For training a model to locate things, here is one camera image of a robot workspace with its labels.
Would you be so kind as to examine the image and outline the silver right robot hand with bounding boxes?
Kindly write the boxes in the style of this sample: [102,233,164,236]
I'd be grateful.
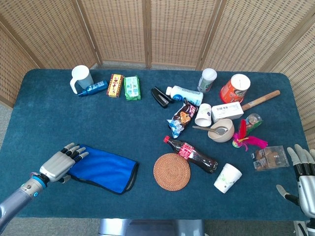
[276,144,315,219]

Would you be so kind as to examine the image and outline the clear plastic pastry box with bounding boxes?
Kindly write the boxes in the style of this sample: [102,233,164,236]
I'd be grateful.
[251,145,290,172]

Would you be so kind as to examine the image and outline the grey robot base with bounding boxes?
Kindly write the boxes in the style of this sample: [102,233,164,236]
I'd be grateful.
[97,218,205,236]

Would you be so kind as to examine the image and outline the cola bottle red label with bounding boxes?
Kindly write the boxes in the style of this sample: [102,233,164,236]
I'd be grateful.
[163,135,219,175]

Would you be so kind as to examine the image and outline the white carton box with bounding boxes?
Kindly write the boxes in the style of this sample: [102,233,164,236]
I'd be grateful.
[211,101,245,123]

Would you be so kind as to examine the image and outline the white black machine part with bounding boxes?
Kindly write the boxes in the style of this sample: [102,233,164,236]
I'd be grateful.
[294,218,315,236]

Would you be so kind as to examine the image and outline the brown blue snack bag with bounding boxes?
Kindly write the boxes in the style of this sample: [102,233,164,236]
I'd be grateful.
[166,97,199,139]

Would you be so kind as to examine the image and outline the white green lidded canister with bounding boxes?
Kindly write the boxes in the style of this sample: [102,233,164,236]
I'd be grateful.
[197,68,218,93]

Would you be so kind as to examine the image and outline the blue spray bottle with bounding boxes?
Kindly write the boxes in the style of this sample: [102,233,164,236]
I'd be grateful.
[78,79,109,97]

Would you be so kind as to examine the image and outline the red yellow carton box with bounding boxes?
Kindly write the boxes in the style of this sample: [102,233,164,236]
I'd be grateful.
[106,73,124,98]

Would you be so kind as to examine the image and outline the green wet wipes pack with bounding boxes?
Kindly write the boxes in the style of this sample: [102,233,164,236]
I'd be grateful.
[123,75,142,101]

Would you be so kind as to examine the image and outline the blue carpet table cover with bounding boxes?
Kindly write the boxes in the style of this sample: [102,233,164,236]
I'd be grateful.
[0,68,315,221]

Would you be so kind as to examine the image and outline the black stapler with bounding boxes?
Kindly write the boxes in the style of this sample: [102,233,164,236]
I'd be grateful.
[150,86,175,109]

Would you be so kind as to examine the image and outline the beige bowl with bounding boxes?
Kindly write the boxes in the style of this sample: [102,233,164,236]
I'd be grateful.
[208,118,235,143]

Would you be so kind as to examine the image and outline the clear plastic jar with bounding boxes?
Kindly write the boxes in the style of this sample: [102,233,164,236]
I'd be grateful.
[245,113,263,130]

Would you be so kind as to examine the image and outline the small white paper cup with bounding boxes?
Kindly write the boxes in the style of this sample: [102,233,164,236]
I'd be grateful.
[194,103,213,127]

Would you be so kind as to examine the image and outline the wicker folding screen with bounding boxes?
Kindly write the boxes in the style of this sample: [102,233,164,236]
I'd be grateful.
[0,0,315,133]

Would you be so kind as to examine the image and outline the wooden handled tool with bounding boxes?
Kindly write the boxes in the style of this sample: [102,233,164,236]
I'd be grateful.
[241,89,281,112]

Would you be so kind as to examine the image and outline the grey and blue cloth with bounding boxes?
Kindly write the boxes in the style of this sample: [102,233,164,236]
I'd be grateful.
[66,144,139,196]

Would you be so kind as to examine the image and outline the round rattan coaster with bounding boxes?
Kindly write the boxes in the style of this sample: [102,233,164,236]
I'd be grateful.
[153,152,191,192]

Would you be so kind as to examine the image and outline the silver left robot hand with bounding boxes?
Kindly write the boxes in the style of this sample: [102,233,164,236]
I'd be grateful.
[39,142,90,184]

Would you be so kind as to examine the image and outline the pale blue handled mug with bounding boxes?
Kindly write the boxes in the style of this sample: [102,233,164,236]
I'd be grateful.
[69,65,94,94]

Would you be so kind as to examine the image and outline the orange instant noodle cup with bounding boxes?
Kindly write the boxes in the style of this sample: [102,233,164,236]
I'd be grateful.
[220,74,251,104]

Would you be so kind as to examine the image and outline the white bottle blue label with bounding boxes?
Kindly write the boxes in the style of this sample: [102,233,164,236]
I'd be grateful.
[165,85,204,107]

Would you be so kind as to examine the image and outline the pink feather shuttlecock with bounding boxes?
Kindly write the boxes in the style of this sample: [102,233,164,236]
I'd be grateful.
[232,119,268,152]

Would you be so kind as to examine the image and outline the large white paper cup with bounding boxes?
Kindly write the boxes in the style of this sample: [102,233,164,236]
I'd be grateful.
[213,163,243,194]

